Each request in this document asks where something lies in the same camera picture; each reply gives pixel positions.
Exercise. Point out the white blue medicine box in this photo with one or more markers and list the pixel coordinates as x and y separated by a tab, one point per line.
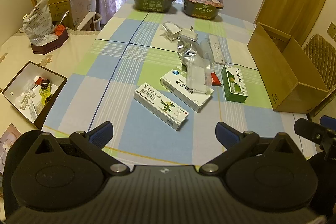
175	81

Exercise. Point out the small red packet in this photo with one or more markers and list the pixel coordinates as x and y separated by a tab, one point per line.
214	79

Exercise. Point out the clear plastic sleeve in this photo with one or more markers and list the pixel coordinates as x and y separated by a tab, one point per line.
207	51

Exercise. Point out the white ointment box green lizard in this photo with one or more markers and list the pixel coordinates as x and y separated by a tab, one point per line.
161	106

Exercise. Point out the checkered tablecloth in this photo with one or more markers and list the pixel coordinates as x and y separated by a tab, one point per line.
132	50

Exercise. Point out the brown cardboard box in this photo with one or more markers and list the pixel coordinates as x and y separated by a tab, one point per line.
292	82

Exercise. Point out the quilted brown chair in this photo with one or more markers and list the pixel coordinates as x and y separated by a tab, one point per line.
322	55

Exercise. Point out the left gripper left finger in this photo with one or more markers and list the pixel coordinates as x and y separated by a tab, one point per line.
91	143

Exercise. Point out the right instant noodle bowl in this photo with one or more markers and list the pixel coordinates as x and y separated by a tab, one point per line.
202	9

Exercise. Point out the dark wooden tray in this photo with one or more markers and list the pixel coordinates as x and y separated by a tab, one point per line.
54	44

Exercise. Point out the green medicine box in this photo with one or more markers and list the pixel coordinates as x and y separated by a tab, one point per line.
234	85

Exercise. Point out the cardboard box in corner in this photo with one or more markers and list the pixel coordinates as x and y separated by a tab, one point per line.
78	9

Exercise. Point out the silver foil bag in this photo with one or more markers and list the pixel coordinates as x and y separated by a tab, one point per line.
187	48

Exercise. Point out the beige side tablecloth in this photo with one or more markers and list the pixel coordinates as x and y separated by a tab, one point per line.
19	67

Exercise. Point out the white power adapter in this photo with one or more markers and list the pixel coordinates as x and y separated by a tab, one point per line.
189	34

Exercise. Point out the clear plastic case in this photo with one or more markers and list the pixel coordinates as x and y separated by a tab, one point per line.
199	74

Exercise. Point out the open box of small items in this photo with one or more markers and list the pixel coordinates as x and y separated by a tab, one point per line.
33	91

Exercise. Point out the white remote control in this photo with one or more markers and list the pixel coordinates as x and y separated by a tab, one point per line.
217	50

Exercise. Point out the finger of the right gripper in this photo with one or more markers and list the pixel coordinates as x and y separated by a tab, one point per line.
328	122
318	134

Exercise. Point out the clear plastic blister packaging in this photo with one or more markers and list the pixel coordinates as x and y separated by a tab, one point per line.
171	30

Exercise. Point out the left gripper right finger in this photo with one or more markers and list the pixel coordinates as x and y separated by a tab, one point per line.
237	144

